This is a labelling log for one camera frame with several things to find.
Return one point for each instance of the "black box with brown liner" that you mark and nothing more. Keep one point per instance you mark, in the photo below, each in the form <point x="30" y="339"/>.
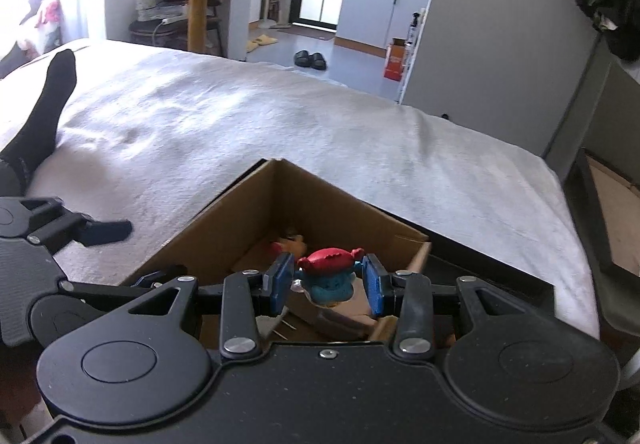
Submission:
<point x="620" y="204"/>

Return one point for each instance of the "white power strip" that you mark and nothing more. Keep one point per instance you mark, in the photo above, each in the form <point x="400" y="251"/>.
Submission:
<point x="160" y="15"/>

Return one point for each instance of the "black tray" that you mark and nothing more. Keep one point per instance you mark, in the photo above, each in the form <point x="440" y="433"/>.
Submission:
<point x="490" y="279"/>

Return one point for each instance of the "orange box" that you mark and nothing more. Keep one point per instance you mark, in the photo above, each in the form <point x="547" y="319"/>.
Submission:
<point x="395" y="61"/>

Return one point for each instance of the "red-hatted toy figure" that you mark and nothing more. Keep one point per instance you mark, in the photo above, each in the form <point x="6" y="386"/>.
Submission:
<point x="327" y="286"/>

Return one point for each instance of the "brown cardboard box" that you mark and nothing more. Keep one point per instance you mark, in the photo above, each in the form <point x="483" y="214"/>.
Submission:
<point x="240" y="224"/>

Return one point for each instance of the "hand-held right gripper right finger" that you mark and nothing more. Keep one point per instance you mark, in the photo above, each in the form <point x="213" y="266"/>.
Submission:
<point x="372" y="284"/>

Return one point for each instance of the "white side cabinet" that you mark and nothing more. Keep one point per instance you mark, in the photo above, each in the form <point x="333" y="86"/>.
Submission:
<point x="242" y="19"/>

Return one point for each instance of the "white blanket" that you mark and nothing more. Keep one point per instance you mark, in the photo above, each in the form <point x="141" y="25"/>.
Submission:
<point x="300" y="124"/>

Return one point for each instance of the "black sock foot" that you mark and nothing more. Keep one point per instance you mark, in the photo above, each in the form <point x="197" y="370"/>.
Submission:
<point x="45" y="114"/>

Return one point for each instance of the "white kitchen cabinet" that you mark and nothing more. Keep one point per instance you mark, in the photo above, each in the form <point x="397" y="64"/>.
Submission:
<point x="375" y="9"/>

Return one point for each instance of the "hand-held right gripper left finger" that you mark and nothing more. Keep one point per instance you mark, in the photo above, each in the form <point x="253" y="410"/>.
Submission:
<point x="281" y="284"/>

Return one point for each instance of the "black stool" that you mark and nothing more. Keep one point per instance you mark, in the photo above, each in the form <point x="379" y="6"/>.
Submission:
<point x="145" y="31"/>

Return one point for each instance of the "orange bear figurine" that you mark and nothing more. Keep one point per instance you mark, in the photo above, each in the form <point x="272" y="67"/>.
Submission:
<point x="292" y="245"/>

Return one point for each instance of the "yellow slipper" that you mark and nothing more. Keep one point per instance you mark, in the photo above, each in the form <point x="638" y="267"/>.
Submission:
<point x="269" y="40"/>
<point x="255" y="45"/>

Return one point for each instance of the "black chair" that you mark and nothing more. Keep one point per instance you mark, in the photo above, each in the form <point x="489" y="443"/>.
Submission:
<point x="600" y="124"/>

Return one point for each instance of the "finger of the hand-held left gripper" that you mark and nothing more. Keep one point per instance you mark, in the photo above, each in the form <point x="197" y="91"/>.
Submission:
<point x="107" y="230"/>
<point x="150" y="278"/>

